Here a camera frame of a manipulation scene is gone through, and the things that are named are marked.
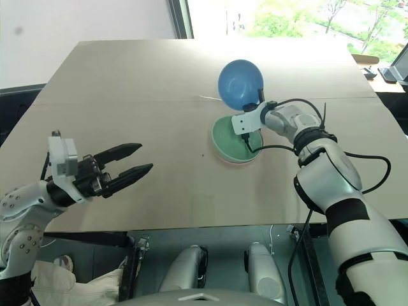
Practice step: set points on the blue bowl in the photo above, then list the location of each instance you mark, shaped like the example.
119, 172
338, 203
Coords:
236, 83

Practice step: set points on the pink bowl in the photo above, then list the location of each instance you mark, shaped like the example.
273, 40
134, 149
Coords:
234, 163

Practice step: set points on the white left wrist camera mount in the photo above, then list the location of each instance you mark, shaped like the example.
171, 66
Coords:
62, 156

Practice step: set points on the silver right robot thigh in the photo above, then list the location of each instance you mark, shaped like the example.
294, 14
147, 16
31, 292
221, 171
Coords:
263, 271

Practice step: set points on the silver left robot thigh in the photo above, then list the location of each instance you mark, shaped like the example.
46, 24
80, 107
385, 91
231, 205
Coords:
183, 267

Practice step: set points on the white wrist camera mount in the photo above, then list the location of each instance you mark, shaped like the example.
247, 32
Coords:
62, 156
247, 122

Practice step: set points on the dark window frame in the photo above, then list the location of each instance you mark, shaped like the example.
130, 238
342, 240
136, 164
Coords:
181, 19

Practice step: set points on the beige cloth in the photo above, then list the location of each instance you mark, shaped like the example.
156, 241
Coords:
79, 287

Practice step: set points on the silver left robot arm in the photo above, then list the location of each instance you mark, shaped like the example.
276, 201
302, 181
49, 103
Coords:
19, 204

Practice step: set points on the dark laptop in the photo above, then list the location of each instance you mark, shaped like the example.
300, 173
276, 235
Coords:
400, 68

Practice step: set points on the black zip tie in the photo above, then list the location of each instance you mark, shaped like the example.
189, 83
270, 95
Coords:
324, 118

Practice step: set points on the small black device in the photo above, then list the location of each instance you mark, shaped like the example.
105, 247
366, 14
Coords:
370, 73

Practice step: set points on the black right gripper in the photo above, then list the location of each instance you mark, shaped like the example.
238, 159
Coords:
261, 95

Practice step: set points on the green bowl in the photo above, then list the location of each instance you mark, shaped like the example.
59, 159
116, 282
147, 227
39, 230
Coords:
229, 140

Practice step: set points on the silver robot thigh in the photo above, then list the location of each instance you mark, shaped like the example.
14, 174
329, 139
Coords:
183, 267
263, 271

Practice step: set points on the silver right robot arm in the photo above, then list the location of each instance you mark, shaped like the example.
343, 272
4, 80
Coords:
331, 178

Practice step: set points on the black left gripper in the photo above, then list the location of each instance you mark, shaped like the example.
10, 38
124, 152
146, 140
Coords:
92, 178

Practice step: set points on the silver robot torso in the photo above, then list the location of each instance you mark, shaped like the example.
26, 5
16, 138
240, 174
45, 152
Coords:
204, 299

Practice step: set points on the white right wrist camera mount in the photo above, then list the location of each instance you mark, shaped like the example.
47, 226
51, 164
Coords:
247, 122

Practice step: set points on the white and pink shoe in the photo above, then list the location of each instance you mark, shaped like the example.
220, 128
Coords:
63, 262

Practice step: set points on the black table frame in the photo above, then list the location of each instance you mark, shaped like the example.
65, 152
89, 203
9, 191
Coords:
95, 239

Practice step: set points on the flat cardboard box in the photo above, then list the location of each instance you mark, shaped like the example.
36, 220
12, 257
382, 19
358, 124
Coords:
365, 58

